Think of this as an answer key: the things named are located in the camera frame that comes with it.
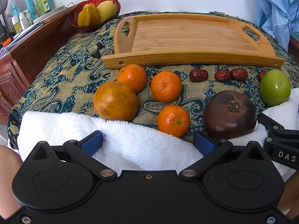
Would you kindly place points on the small mandarin orange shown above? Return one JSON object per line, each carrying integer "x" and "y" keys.
{"x": 133, "y": 76}

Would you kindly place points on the white small bottle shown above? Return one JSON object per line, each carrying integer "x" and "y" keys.
{"x": 23, "y": 21}

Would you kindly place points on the wooden bamboo tray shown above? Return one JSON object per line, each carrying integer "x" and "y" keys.
{"x": 173, "y": 39}

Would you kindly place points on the black clip on cloth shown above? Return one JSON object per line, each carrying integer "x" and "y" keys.
{"x": 97, "y": 53}

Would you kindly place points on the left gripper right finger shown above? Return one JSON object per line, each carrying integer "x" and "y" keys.
{"x": 213, "y": 151}

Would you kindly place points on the yellow starfruit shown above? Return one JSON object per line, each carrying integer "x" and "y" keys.
{"x": 88, "y": 15}

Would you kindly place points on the red fruit bowl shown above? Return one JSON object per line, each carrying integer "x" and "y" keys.
{"x": 73, "y": 15}

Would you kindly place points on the white towel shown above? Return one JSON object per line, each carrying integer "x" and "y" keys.
{"x": 125, "y": 146}

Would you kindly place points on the teal spray bottle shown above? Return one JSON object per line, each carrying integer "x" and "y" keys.
{"x": 31, "y": 8}

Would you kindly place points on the green apple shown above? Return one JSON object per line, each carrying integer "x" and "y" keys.
{"x": 275, "y": 88}

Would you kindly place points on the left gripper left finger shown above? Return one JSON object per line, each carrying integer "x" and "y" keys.
{"x": 81, "y": 153}

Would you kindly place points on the white power strip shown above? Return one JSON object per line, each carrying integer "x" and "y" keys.
{"x": 50, "y": 15}

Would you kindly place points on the yellow mango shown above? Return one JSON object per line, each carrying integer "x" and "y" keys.
{"x": 106, "y": 9}

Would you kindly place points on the dark purple tomato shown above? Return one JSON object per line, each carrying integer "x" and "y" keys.
{"x": 228, "y": 115}

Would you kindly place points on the right hand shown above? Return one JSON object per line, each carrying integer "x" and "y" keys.
{"x": 289, "y": 200}

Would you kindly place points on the patterned teal beige cloth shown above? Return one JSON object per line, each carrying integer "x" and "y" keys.
{"x": 70, "y": 78}

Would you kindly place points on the green lotion bottle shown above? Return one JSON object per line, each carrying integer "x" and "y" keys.
{"x": 44, "y": 6}

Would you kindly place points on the left hand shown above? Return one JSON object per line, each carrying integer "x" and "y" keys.
{"x": 10, "y": 164}

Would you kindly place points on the large brownish orange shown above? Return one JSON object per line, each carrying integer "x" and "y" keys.
{"x": 115, "y": 101}

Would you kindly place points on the blue plaid cloth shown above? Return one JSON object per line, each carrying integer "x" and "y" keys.
{"x": 278, "y": 18}

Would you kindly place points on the red jujube date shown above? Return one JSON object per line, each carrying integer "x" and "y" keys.
{"x": 222, "y": 75}
{"x": 261, "y": 75}
{"x": 198, "y": 75}
{"x": 239, "y": 74}

